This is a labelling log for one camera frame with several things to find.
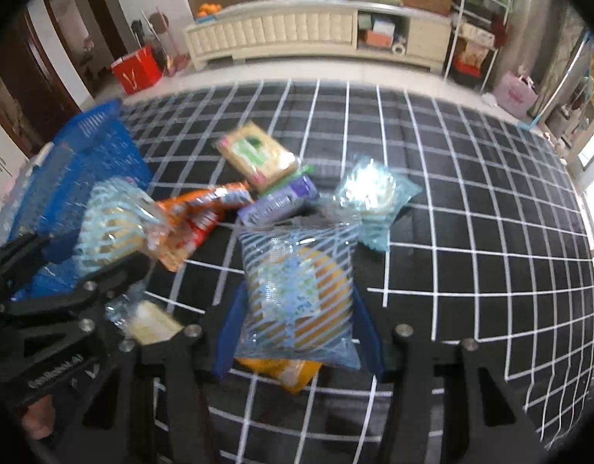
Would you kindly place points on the orange box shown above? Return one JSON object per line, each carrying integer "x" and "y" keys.
{"x": 378, "y": 38}

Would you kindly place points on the black white checked blanket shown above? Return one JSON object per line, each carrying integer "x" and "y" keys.
{"x": 471, "y": 203}

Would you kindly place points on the white metal shelf rack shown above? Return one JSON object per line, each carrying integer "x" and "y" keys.
{"x": 476, "y": 34}

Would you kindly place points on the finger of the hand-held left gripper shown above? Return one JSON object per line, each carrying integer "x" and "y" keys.
{"x": 16, "y": 256}
{"x": 60, "y": 304}

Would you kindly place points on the clear bun packet light-blue stripes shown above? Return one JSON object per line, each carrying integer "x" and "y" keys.
{"x": 110, "y": 229}

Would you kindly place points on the white tape roll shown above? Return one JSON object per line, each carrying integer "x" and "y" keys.
{"x": 399, "y": 48}

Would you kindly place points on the blue plastic basket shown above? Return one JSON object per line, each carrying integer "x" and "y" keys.
{"x": 84, "y": 154}

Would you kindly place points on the light-blue clear pastry packet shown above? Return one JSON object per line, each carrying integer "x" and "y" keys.
{"x": 372, "y": 193}

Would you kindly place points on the clear packet with white cake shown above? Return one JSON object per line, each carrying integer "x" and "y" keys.
{"x": 149, "y": 324}

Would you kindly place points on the purple chewing gum pack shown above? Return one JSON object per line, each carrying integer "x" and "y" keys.
{"x": 277, "y": 203}

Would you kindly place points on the pink gift bag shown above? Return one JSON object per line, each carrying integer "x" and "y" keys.
{"x": 514, "y": 95}

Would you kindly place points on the yellow snack packet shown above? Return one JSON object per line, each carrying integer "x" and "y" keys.
{"x": 289, "y": 373}

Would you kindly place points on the pile of oranges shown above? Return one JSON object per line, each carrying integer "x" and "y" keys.
{"x": 209, "y": 9}

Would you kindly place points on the beige cracker packet green ends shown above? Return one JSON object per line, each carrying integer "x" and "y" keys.
{"x": 258, "y": 154}

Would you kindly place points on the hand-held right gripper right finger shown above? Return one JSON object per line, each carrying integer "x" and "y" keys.
{"x": 370, "y": 338}

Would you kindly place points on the orange-red snack bag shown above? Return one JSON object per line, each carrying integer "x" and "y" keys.
{"x": 200, "y": 212}

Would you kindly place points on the brown wooden door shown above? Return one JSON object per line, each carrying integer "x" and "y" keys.
{"x": 55, "y": 48}

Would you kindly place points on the red paper bag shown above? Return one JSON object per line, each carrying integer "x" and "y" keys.
{"x": 136, "y": 70}

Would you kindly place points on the blue striped bun packet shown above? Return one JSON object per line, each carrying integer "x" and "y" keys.
{"x": 297, "y": 295}

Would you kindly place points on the white tv cabinet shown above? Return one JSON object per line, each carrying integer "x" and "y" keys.
{"x": 277, "y": 29}

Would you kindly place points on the person's left hand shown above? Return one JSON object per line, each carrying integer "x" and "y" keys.
{"x": 39, "y": 418}

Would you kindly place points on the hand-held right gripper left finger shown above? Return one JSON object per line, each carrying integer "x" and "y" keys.
{"x": 228, "y": 333}

